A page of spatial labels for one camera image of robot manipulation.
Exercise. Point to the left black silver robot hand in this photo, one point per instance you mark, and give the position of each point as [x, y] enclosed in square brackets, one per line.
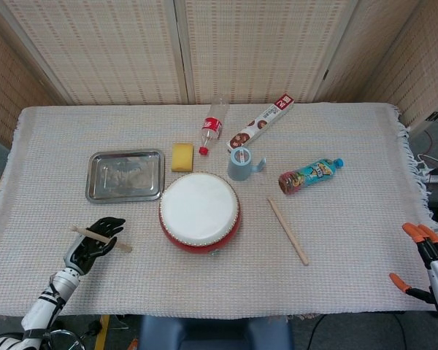
[91, 251]

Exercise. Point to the wooden drumstick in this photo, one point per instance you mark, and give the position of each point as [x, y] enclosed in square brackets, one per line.
[288, 231]
[106, 240]

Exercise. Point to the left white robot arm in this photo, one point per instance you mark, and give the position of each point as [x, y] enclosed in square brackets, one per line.
[47, 302]

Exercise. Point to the red drum white skin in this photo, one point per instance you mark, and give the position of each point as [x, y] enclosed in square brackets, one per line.
[199, 208]

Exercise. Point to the rectangular metal tray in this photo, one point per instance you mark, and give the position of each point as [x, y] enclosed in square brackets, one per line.
[126, 175]

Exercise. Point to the white power strip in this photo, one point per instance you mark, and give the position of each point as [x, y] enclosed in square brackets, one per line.
[436, 178]

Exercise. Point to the yellow sponge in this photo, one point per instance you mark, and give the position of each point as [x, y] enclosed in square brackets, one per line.
[182, 157]

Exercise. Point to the white woven tablecloth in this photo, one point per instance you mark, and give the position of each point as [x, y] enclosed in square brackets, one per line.
[219, 284]

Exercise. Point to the dark blue chair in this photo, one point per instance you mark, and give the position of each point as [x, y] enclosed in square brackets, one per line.
[211, 333]

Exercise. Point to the tea bottle blue cap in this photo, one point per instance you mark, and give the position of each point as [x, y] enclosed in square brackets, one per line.
[310, 175]

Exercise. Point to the light blue plastic cup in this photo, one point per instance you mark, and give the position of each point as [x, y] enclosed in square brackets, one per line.
[239, 164]

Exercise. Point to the clear bottle red label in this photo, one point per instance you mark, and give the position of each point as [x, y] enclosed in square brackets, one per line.
[212, 125]

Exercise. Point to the woven folding screen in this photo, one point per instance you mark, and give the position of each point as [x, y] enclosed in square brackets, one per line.
[113, 51]

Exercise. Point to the long white wrap box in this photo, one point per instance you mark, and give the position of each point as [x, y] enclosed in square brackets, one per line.
[259, 124]

